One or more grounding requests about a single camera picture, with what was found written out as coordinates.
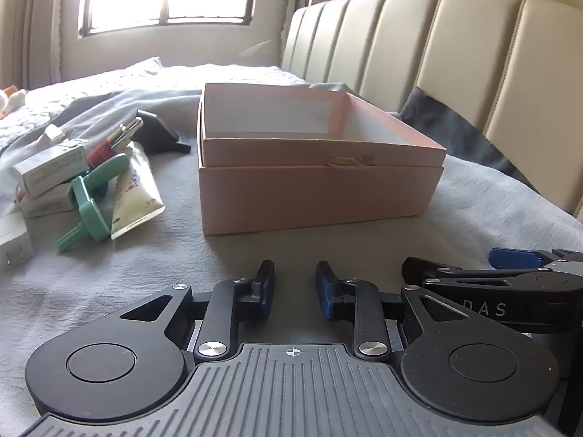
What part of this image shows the black plastic object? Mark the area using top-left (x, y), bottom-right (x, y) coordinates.
top-left (134, 110), bottom-right (191, 155)

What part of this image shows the silver lipstick tube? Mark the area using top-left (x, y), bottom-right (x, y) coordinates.
top-left (119, 117), bottom-right (144, 142)

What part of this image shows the white quilted bedcover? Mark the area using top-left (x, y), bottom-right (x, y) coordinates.
top-left (0, 57), bottom-right (310, 151)

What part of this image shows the grey blanket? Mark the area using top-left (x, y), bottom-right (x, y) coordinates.
top-left (0, 88), bottom-right (583, 392)

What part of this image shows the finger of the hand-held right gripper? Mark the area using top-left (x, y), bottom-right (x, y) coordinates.
top-left (402, 257), bottom-right (543, 284)
top-left (489, 248), bottom-right (583, 275)

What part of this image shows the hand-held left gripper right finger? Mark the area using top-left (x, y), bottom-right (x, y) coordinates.
top-left (316, 260), bottom-right (473, 361)

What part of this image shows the pink cardboard box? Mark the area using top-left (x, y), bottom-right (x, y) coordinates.
top-left (197, 83), bottom-right (447, 236)

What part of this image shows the white orange plush toy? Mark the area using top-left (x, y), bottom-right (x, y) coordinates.
top-left (0, 86), bottom-right (27, 119)

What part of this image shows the floral hand cream tube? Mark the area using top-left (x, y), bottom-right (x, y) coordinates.
top-left (110, 142), bottom-right (165, 240)

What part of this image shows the grey pillow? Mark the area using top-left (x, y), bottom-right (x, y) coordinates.
top-left (398, 87), bottom-right (547, 192)

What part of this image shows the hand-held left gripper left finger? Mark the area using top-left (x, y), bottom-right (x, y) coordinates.
top-left (119, 259), bottom-right (276, 361)

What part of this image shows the plain white box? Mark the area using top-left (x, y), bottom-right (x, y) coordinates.
top-left (18, 182), bottom-right (79, 219)

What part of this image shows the beige padded headboard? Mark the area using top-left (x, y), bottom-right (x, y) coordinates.
top-left (280, 0), bottom-right (583, 220)

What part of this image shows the white box green stripe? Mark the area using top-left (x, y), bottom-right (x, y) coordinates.
top-left (13, 124), bottom-right (90, 196)

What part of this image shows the red bottle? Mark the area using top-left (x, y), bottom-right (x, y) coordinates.
top-left (86, 124), bottom-right (132, 168)

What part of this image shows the green plastic tool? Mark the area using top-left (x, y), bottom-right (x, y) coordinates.
top-left (57, 154), bottom-right (130, 252)

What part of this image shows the white charger plug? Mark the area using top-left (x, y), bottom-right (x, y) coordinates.
top-left (0, 212), bottom-right (35, 270)

